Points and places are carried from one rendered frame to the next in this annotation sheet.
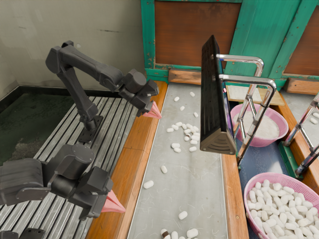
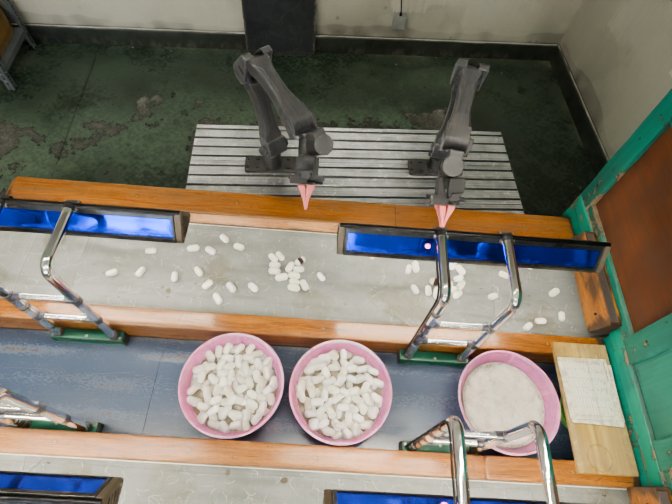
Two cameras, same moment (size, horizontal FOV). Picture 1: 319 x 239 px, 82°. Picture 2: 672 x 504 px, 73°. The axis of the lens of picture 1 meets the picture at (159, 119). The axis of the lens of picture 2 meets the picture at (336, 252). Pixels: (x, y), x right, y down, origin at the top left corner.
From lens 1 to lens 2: 0.89 m
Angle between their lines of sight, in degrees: 49
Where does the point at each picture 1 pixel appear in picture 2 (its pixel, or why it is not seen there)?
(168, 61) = (606, 223)
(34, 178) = (296, 124)
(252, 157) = (435, 393)
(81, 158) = (316, 144)
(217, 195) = (350, 315)
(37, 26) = not seen: outside the picture
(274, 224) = (324, 374)
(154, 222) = (311, 252)
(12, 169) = (299, 108)
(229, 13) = not seen: outside the picture
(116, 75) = (455, 140)
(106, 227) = (299, 210)
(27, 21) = not seen: outside the picture
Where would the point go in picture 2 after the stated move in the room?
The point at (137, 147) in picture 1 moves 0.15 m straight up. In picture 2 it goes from (399, 220) to (408, 191)
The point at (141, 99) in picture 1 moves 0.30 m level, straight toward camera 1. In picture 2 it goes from (440, 186) to (337, 203)
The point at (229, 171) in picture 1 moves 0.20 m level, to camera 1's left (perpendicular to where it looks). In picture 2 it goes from (383, 330) to (371, 266)
